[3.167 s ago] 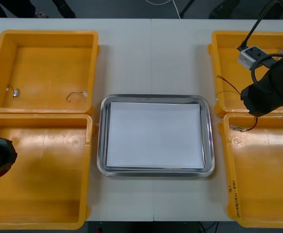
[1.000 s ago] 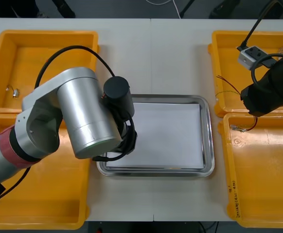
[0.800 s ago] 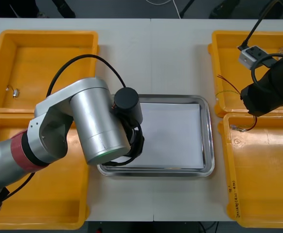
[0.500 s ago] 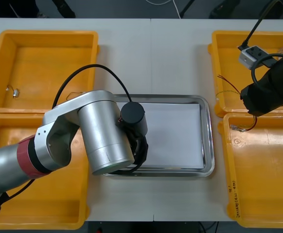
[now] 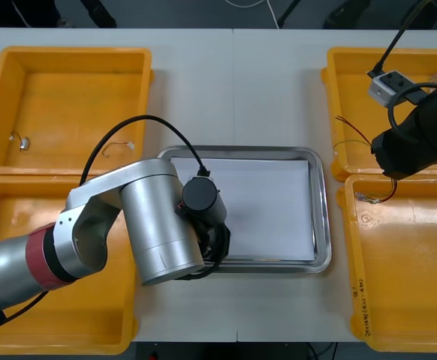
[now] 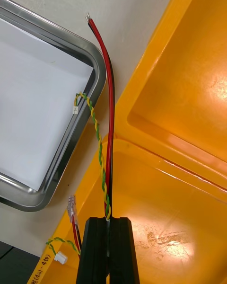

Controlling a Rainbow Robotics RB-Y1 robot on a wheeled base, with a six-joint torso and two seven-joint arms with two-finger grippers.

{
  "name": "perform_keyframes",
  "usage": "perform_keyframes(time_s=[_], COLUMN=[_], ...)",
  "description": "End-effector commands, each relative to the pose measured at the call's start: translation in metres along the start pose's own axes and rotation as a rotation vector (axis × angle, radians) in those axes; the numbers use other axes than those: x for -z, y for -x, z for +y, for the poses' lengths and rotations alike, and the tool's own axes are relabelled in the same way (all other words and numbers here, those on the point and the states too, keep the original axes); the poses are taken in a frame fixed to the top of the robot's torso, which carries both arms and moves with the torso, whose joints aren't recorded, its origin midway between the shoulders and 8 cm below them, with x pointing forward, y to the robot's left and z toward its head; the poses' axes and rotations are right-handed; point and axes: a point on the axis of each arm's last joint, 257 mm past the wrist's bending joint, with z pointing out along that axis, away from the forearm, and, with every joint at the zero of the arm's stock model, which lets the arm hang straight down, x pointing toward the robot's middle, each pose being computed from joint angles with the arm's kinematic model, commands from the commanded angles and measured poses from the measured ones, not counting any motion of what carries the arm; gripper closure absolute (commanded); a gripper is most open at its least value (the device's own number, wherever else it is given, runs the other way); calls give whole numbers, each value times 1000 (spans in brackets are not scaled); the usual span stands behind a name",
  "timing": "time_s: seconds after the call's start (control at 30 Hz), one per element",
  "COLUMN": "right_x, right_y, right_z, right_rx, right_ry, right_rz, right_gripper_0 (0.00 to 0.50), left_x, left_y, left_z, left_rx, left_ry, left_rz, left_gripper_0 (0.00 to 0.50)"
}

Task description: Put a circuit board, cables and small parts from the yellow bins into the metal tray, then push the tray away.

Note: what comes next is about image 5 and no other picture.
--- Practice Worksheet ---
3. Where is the black stand leg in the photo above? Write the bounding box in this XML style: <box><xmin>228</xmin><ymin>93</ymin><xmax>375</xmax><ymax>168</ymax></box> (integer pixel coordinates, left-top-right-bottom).
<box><xmin>278</xmin><ymin>0</ymin><xmax>303</xmax><ymax>26</ymax></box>

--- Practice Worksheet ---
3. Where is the yellow-orange bin with handwriting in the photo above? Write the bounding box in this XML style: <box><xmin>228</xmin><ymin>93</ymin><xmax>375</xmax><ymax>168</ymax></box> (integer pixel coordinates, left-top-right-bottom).
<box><xmin>336</xmin><ymin>174</ymin><xmax>437</xmax><ymax>356</ymax></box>

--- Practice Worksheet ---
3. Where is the red green-yellow wire harness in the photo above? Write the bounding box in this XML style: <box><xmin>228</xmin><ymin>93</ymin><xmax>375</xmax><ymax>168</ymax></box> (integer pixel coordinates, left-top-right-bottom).
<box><xmin>332</xmin><ymin>115</ymin><xmax>399</xmax><ymax>206</ymax></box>

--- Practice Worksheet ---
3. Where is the yellow-orange plastic bin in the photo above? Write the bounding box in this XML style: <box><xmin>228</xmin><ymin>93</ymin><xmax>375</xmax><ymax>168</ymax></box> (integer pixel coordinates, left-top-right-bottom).
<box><xmin>0</xmin><ymin>45</ymin><xmax>155</xmax><ymax>177</ymax></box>
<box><xmin>321</xmin><ymin>46</ymin><xmax>437</xmax><ymax>181</ymax></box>
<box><xmin>0</xmin><ymin>174</ymin><xmax>146</xmax><ymax>356</ymax></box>

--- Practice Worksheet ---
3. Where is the white paper sheet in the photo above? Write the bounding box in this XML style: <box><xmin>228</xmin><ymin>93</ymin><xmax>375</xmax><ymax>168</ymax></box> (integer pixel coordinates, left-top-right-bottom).
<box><xmin>170</xmin><ymin>157</ymin><xmax>316</xmax><ymax>262</ymax></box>

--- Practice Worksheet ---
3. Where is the steel tray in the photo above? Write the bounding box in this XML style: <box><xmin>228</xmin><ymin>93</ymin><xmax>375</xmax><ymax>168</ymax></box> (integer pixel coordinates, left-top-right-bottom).
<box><xmin>157</xmin><ymin>145</ymin><xmax>333</xmax><ymax>275</ymax></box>

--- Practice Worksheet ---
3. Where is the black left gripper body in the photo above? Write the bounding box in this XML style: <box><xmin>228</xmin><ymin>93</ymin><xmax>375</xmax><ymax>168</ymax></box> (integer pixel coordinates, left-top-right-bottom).
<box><xmin>194</xmin><ymin>220</ymin><xmax>231</xmax><ymax>263</ymax></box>

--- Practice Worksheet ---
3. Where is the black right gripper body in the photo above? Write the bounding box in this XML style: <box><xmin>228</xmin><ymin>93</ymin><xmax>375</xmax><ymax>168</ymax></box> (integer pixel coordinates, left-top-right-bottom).
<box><xmin>371</xmin><ymin>116</ymin><xmax>435</xmax><ymax>180</ymax></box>

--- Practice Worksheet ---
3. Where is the white floor cable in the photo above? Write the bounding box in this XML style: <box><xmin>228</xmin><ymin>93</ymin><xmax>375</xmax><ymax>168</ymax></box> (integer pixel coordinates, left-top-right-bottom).
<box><xmin>224</xmin><ymin>0</ymin><xmax>282</xmax><ymax>29</ymax></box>

